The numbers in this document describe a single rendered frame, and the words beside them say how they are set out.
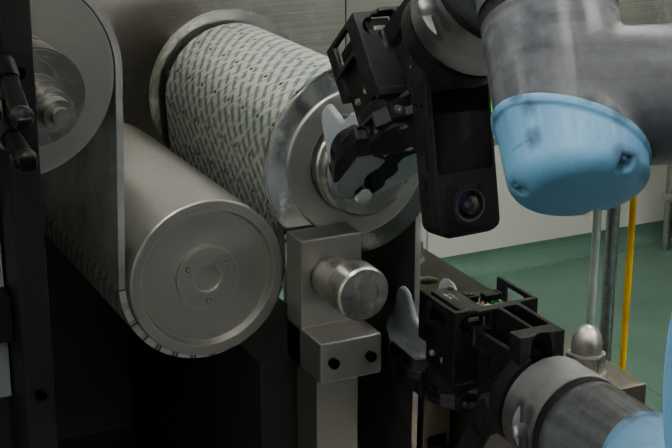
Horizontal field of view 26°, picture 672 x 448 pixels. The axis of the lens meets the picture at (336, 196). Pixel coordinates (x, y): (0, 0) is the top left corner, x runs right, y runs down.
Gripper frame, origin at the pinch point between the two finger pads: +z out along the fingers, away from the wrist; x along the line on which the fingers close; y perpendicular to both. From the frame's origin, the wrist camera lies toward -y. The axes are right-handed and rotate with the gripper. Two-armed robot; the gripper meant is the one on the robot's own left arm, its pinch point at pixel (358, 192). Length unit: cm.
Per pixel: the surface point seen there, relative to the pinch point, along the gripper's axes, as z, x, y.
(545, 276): 276, -193, 70
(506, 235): 280, -188, 86
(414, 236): 7.8, -7.6, -1.3
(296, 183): 2.6, 3.3, 2.4
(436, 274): 37.5, -24.9, 4.3
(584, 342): 14.0, -23.4, -11.0
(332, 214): 4.4, 0.4, 0.3
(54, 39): -3.9, 20.3, 12.5
